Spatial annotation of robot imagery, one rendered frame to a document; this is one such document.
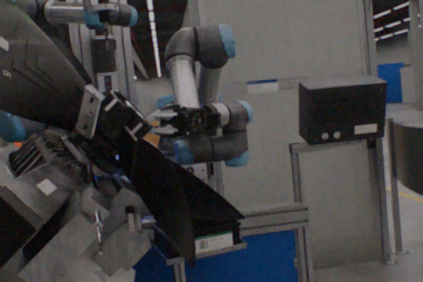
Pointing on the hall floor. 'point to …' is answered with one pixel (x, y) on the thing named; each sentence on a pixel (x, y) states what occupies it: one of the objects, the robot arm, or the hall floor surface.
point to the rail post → (305, 254)
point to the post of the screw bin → (178, 272)
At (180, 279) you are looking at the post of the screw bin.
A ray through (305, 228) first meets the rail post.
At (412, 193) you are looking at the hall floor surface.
